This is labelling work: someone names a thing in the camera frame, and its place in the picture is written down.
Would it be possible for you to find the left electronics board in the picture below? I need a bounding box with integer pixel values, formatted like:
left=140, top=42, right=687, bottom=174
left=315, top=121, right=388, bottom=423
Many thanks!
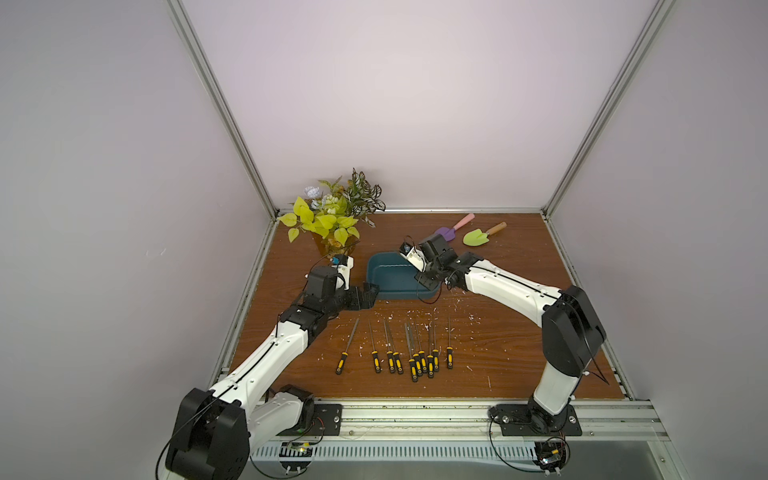
left=278, top=442, right=315, bottom=477

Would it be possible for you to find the right electronics board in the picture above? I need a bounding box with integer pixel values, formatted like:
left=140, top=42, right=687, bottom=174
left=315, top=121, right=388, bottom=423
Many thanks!
left=533, top=439, right=569, bottom=475

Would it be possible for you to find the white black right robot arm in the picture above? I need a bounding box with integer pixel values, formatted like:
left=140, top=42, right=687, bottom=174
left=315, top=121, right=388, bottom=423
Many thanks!
left=399, top=234, right=606, bottom=434

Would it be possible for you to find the needle file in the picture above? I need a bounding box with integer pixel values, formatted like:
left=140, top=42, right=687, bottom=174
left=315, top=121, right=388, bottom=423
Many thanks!
left=404, top=323, right=419, bottom=383
left=384, top=319, right=396, bottom=374
left=427, top=322, right=435, bottom=379
left=368, top=322, right=382, bottom=374
left=385, top=320, right=404, bottom=375
left=415, top=328, right=428, bottom=375
left=446, top=318, right=454, bottom=370
left=429, top=322, right=439, bottom=375
left=409, top=323, right=423, bottom=377

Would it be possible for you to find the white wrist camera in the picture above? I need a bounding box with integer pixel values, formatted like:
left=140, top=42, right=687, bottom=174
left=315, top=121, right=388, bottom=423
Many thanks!
left=331, top=254, right=354, bottom=290
left=399, top=242, right=427, bottom=272

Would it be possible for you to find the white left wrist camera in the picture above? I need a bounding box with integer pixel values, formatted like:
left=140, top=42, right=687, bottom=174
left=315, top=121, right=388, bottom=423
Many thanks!
left=331, top=254, right=354, bottom=290

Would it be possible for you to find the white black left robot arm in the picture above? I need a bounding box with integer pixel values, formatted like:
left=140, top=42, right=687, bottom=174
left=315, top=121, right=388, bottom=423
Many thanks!
left=157, top=258, right=380, bottom=479

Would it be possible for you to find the potted green artificial plant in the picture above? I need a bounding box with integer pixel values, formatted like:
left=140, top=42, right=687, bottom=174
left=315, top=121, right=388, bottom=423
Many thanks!
left=277, top=169, right=386, bottom=257

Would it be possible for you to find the aluminium front rail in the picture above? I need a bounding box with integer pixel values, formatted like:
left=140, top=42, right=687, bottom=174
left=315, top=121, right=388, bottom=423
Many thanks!
left=249, top=399, right=669, bottom=472

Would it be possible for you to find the purple toy shovel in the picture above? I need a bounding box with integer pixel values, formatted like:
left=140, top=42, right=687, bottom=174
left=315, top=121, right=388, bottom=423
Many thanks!
left=435, top=213, right=475, bottom=242

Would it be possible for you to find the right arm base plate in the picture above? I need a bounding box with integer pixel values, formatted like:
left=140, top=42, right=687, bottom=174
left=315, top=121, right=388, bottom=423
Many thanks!
left=488, top=403, right=583, bottom=437

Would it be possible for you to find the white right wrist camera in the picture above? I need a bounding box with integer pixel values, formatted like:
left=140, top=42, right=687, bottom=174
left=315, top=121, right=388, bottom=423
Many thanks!
left=399, top=242, right=427, bottom=272

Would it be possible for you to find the electronics board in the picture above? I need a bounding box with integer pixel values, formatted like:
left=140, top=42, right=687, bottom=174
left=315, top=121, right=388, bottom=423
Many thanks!
left=533, top=439, right=569, bottom=475
left=278, top=442, right=315, bottom=477

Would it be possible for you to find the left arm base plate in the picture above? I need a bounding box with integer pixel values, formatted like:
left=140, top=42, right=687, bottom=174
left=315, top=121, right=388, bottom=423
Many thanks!
left=277, top=403, right=343, bottom=439

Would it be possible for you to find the green toy shovel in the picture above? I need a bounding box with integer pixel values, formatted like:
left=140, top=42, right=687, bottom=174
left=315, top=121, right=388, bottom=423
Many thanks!
left=462, top=222, right=507, bottom=247

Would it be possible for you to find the teal plastic storage box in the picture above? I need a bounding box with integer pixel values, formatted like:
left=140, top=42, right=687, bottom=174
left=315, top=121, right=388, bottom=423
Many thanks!
left=366, top=252, right=438, bottom=300

